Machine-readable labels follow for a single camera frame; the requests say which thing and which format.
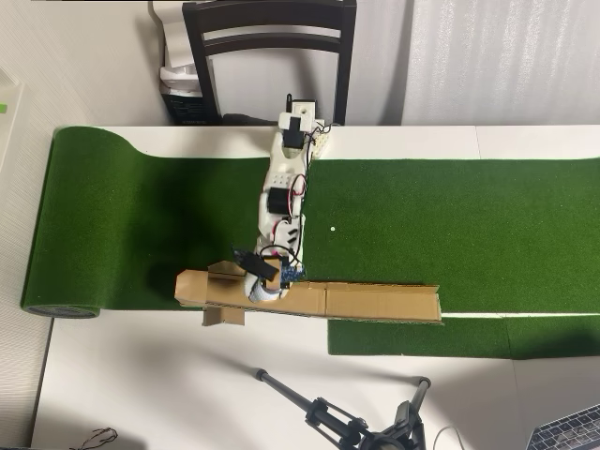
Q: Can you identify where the thin dark wire bundle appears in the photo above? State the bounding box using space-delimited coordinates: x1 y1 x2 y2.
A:
77 427 118 446

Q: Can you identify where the cardboard mounted wrist camera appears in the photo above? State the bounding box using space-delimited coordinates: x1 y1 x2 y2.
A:
232 247 307 285

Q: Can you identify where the white foam packaging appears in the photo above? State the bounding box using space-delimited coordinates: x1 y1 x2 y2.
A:
148 0 207 93

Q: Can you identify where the cardboard cross support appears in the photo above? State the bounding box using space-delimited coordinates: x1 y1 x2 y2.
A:
201 260 248 327

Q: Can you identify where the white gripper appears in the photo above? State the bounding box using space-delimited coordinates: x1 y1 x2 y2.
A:
241 214 308 300

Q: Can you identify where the white curtain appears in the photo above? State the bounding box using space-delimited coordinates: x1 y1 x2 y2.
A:
400 0 600 127

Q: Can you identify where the brown cardboard ramp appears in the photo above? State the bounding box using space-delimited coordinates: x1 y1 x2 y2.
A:
174 267 444 325

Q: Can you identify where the dark wooden chair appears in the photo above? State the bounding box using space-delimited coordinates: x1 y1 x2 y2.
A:
181 0 358 128

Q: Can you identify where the thin white cable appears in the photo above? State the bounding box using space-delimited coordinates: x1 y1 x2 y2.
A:
431 425 465 450

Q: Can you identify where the small green turf piece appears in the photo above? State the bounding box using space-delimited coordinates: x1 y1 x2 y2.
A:
326 314 600 361

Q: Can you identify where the dark blue box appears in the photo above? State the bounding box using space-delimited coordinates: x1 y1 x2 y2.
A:
161 88 221 127

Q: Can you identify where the black tripod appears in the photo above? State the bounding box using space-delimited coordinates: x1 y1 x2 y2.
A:
252 367 432 450

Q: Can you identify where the long green turf mat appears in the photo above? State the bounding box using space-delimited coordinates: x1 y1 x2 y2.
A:
21 125 600 321

